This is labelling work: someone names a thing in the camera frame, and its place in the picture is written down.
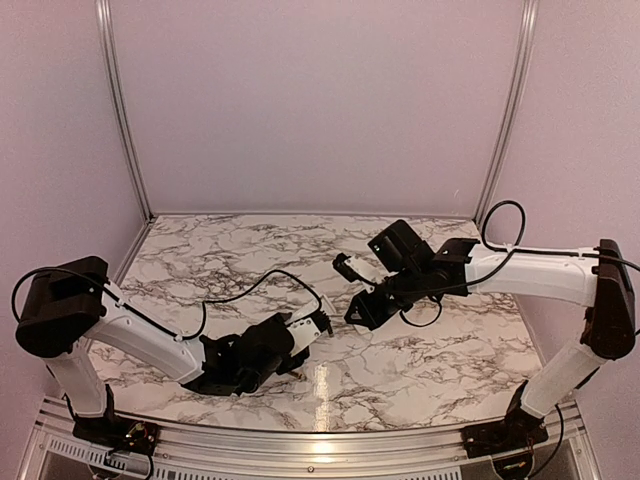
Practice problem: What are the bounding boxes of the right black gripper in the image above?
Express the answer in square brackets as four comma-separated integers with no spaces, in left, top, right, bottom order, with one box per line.
[344,264,426,330]

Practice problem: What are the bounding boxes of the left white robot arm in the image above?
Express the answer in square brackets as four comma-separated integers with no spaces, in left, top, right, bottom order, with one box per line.
[12,257,322,445]

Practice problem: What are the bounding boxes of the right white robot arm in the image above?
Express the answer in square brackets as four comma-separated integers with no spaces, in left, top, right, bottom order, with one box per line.
[333,220,636,448]

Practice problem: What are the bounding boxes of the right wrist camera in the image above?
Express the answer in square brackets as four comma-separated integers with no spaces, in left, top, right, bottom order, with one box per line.
[332,253,384,293]

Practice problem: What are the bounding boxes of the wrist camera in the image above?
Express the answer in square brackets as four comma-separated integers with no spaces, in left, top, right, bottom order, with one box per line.
[285,294,335,356]
[332,253,384,293]

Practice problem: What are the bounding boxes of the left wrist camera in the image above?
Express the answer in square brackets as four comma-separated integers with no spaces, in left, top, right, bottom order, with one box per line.
[285,294,335,356]

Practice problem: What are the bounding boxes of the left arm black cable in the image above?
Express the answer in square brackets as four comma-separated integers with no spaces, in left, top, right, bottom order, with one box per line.
[199,269,326,326]

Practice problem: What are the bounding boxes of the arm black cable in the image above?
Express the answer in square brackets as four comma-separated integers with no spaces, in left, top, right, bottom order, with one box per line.
[199,269,326,326]
[483,200,527,254]

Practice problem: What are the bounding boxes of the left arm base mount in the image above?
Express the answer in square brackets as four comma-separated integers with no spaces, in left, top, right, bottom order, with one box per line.
[71,385,159,456]

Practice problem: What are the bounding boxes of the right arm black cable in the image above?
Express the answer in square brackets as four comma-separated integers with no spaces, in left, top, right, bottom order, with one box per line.
[483,200,527,254]

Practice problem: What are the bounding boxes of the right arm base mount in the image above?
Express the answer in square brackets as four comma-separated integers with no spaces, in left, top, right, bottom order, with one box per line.
[461,381,549,458]

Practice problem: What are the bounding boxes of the front aluminium rail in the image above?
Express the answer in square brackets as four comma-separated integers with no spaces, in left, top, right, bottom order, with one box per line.
[29,399,601,480]

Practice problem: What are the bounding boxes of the left aluminium frame post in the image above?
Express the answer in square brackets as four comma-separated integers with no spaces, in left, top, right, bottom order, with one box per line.
[94,0,154,223]

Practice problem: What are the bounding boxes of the aluminium frame post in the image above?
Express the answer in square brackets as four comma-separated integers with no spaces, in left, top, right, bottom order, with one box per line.
[94,0,154,223]
[473,0,539,226]

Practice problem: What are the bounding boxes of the right aluminium frame post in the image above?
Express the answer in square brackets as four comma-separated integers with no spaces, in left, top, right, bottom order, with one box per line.
[473,0,539,226]

